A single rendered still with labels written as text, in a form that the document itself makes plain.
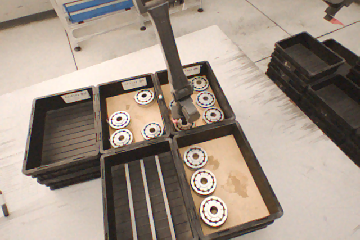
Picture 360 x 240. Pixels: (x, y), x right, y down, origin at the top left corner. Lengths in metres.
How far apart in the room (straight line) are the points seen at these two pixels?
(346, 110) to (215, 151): 1.20
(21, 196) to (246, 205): 1.01
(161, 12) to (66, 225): 0.96
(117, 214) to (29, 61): 2.52
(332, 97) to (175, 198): 1.47
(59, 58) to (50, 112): 1.77
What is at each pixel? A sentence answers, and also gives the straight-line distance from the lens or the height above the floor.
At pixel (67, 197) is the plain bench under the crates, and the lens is 1.28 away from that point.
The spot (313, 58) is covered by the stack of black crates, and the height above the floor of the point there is 0.49.
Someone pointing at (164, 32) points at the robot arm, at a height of 1.38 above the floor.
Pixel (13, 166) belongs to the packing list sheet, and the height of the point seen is 0.70.
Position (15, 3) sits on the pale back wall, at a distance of 3.82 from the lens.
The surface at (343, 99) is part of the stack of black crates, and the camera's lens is 2.10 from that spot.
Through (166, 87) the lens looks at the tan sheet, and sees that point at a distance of 1.29.
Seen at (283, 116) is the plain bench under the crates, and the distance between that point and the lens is 1.42.
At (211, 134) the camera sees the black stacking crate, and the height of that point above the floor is 0.88.
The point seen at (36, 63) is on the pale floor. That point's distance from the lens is 3.19.
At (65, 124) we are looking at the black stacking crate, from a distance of 1.31.
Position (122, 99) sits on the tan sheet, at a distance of 1.29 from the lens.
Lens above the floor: 1.80
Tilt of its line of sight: 53 degrees down
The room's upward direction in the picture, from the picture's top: 5 degrees counter-clockwise
